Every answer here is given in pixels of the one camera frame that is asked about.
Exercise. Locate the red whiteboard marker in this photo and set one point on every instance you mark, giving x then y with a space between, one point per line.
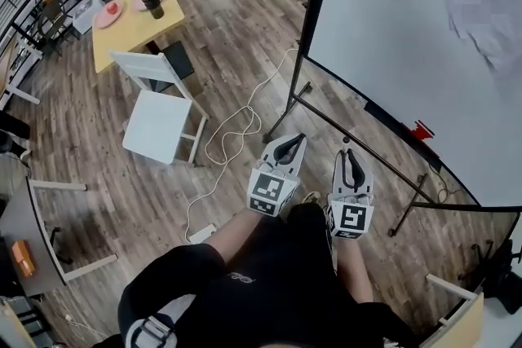
421 130

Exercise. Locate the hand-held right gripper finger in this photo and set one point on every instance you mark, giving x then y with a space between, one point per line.
339 173
366 179

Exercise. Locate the grey table with white legs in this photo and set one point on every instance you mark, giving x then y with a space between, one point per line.
20 224

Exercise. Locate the black office chair base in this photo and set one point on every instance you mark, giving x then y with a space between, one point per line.
503 281

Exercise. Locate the white power adapter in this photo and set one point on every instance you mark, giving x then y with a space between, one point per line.
203 233

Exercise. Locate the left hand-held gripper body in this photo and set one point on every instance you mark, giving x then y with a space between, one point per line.
269 191

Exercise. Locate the person's right forearm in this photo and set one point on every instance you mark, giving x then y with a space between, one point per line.
355 269

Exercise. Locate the black tumbler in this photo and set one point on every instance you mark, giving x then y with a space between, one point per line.
153 4

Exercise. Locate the red fruit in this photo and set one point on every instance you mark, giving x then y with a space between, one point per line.
112 7

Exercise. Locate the light wooden table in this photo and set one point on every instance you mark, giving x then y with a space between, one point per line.
134 32

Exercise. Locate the orange box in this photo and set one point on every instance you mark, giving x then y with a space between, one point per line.
23 258

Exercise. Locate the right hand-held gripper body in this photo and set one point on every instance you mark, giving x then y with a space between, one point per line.
350 218

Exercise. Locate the black stool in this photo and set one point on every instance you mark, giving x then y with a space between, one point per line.
179 59

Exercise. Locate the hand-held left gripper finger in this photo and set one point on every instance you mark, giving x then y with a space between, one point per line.
271 148
299 155

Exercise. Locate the person's left forearm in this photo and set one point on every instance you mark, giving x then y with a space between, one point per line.
236 232

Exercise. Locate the white storage box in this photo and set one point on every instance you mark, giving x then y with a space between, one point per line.
87 16

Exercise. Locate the wooden chair with white frame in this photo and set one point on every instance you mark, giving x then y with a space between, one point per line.
465 314

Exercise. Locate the whiteboard on black stand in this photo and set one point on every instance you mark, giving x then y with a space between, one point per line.
387 32

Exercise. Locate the person's white shoe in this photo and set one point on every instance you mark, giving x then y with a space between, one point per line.
312 197

